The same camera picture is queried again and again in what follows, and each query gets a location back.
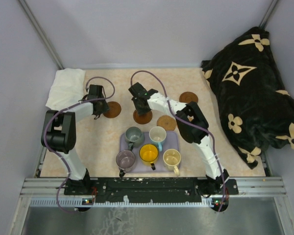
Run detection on black floral blanket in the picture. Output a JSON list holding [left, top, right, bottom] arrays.
[[201, 27, 294, 169]]

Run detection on yellow mug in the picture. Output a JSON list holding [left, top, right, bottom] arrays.
[[139, 144, 159, 171]]

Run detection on white folded cloth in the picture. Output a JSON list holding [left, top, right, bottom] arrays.
[[46, 69, 86, 110]]

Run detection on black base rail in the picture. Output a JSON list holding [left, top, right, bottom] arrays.
[[63, 176, 238, 204]]

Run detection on cream mug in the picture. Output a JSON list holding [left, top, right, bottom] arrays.
[[163, 149, 181, 177]]

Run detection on dark brown wooden coaster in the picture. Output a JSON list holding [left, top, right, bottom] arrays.
[[179, 92, 198, 103]]

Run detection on lavender plastic tray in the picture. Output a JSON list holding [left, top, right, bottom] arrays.
[[130, 131, 180, 173]]

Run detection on grey green mug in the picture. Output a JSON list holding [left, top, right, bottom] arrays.
[[125, 127, 145, 151]]

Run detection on white light-blue mug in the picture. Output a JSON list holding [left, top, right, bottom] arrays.
[[149, 126, 167, 152]]

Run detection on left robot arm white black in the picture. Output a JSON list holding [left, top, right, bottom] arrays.
[[41, 85, 109, 195]]

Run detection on woven rattan coaster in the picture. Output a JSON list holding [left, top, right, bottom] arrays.
[[156, 115, 176, 131]]

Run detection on purple mug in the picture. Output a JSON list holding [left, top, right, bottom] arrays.
[[116, 150, 136, 177]]

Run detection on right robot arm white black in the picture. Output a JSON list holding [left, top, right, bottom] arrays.
[[129, 82, 229, 195]]

